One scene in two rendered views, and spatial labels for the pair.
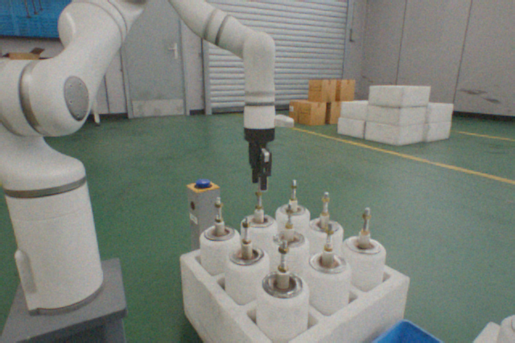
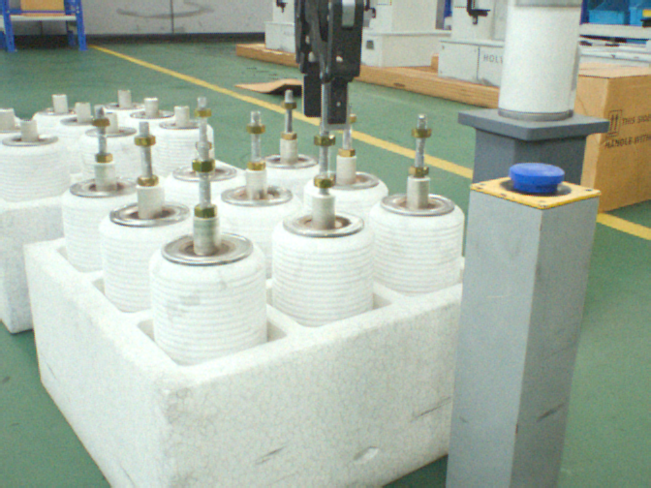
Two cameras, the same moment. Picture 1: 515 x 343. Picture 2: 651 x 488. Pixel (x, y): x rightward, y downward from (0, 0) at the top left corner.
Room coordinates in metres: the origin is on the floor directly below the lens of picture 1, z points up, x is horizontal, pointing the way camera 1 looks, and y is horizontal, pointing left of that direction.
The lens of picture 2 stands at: (1.36, -0.01, 0.45)
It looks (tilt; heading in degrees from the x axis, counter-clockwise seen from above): 19 degrees down; 179
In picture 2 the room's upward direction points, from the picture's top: 1 degrees clockwise
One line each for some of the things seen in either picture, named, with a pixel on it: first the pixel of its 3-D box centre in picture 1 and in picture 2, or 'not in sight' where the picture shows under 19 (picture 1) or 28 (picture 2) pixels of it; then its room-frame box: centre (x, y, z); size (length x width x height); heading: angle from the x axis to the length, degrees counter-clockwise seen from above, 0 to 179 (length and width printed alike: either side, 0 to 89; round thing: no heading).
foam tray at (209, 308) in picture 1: (286, 297); (260, 335); (0.64, -0.07, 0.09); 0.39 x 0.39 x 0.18; 35
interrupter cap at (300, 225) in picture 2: (258, 221); (323, 224); (0.73, -0.01, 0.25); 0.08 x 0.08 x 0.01
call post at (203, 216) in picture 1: (205, 235); (513, 370); (0.83, 0.16, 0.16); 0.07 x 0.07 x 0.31; 35
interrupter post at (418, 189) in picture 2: (219, 228); (418, 193); (0.67, 0.09, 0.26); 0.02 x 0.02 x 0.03
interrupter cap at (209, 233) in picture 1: (220, 233); (417, 205); (0.67, 0.09, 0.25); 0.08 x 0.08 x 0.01
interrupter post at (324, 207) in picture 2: (258, 216); (324, 211); (0.73, -0.01, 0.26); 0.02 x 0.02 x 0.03
